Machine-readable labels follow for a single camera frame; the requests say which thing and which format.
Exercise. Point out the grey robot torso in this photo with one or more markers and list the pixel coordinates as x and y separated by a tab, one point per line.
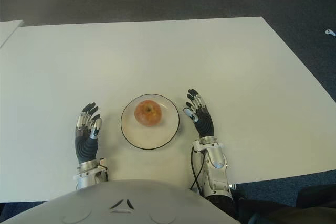
126	203

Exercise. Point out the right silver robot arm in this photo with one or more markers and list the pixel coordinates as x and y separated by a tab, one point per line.
215	171

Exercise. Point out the red yellow apple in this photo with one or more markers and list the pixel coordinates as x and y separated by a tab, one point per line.
147	113

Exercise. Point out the small white floor object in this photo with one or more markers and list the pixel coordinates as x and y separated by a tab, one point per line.
330	32

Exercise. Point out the white neighbouring table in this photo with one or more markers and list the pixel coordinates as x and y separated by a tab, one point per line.
8	30

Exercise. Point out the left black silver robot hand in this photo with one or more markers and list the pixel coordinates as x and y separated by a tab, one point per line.
86	148

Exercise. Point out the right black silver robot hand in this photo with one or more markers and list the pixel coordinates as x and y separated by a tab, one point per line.
204	125

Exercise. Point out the white plate with black rim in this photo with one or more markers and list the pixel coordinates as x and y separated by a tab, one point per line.
151	137

